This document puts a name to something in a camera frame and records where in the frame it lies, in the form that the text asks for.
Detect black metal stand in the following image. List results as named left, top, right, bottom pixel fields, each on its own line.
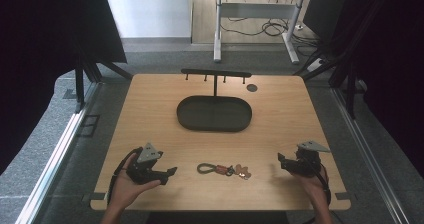
left=293, top=0, right=368, bottom=120
left=73, top=47, right=134, bottom=115

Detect black floor cables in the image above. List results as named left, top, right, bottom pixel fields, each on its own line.
left=220, top=0, right=323, bottom=57

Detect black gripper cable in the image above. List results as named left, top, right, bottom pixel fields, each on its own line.
left=308, top=156, right=333, bottom=206
left=106, top=146, right=144, bottom=206

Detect person's right hand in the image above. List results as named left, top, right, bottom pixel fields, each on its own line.
left=290, top=169, right=332, bottom=209

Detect white power strip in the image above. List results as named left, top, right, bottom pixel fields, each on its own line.
left=305, top=58, right=327, bottom=73

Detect white metal desk frame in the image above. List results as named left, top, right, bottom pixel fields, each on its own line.
left=213, top=0, right=307, bottom=65

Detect person's left hand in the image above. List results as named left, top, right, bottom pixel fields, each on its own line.
left=106, top=153, right=162, bottom=215

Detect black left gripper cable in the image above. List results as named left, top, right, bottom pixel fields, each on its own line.
left=106, top=146, right=144, bottom=206

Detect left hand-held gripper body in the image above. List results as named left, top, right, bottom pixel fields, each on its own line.
left=125, top=142, right=172, bottom=186

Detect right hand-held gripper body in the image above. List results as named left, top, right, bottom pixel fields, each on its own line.
left=285, top=140, right=332, bottom=179

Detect black key rack with tray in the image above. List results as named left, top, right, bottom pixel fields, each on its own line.
left=176, top=68, right=254, bottom=133

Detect keychain with green loop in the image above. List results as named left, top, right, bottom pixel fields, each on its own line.
left=196, top=162, right=253, bottom=181

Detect black curtain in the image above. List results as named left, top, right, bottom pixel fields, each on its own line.
left=0, top=0, right=128, bottom=176
left=301, top=0, right=424, bottom=179

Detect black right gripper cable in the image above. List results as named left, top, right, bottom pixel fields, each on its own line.
left=308, top=156, right=333, bottom=206

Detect aluminium rail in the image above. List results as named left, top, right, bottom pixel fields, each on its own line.
left=331, top=87, right=411, bottom=224
left=14, top=82, right=103, bottom=224

